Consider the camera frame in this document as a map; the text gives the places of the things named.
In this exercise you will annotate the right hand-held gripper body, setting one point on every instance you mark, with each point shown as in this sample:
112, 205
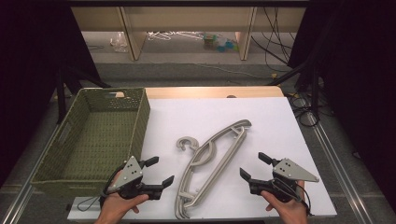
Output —
285, 179

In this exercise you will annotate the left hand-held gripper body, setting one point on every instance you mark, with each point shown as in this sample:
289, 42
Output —
129, 175

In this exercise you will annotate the green woven basket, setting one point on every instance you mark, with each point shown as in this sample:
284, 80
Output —
102, 137

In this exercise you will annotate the person's right hand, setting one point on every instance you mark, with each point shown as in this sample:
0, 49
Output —
288, 208

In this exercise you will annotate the person's left hand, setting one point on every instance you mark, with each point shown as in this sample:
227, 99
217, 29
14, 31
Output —
120, 205

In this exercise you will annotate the black metal stand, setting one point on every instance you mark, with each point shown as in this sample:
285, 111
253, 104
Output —
313, 84
62, 93

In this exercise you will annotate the clear plastic bag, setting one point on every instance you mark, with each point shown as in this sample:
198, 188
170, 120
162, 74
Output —
119, 42

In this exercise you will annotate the colourful plastic toys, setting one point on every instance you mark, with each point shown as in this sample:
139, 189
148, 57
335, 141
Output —
221, 43

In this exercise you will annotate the black curtain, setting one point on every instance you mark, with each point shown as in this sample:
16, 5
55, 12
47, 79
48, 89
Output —
31, 77
361, 77

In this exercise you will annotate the light wooden shelf unit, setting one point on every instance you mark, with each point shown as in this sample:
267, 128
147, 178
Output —
186, 18

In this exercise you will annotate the aluminium rail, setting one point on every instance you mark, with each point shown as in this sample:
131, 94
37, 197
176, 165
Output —
339, 168
21, 196

